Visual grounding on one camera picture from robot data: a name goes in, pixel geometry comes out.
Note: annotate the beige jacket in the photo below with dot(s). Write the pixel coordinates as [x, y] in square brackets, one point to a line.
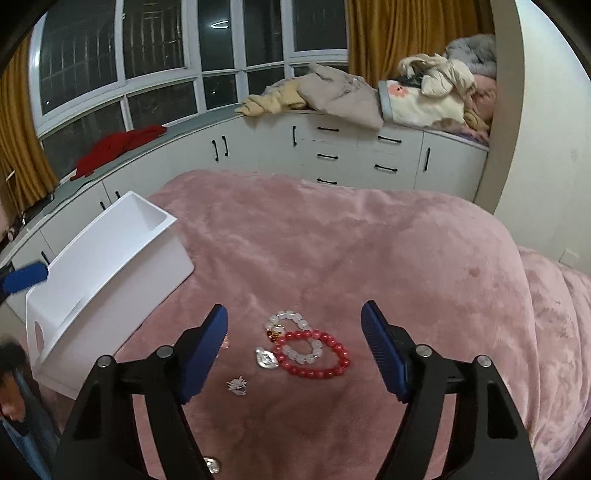
[341, 97]

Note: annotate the wall socket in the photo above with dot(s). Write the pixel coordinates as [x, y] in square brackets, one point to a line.
[570, 256]

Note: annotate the pale yellow garment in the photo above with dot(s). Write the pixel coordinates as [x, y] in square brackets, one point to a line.
[272, 101]

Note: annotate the mustard yellow curtain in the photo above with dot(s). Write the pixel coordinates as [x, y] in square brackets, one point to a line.
[23, 138]
[406, 32]

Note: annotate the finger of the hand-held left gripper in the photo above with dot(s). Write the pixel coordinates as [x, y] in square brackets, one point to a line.
[27, 277]

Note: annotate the red cloth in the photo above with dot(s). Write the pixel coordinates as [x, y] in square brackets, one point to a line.
[115, 147]

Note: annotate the cream crumpled garment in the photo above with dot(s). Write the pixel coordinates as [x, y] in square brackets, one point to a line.
[443, 74]

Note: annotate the white printed blanket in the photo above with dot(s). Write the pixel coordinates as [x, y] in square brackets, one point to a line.
[415, 108]

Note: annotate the white framed bay window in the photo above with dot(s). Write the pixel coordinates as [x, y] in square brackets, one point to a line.
[152, 46]

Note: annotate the light pink bedding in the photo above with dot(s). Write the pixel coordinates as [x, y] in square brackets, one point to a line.
[482, 106]

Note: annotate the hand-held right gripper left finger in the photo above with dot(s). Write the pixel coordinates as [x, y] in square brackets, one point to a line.
[207, 350]

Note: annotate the small silver brooch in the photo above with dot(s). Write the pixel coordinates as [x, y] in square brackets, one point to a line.
[238, 386]

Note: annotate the white plastic storage box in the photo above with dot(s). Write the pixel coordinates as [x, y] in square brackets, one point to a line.
[115, 286]

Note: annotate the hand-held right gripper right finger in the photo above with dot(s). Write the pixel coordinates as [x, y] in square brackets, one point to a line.
[382, 350]

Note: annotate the grey quilted duvet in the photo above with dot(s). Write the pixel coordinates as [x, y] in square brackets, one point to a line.
[475, 50]

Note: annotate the silver heart pendant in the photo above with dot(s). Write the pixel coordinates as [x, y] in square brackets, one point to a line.
[265, 359]

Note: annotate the pink plush blanket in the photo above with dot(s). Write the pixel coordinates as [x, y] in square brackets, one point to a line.
[323, 240]

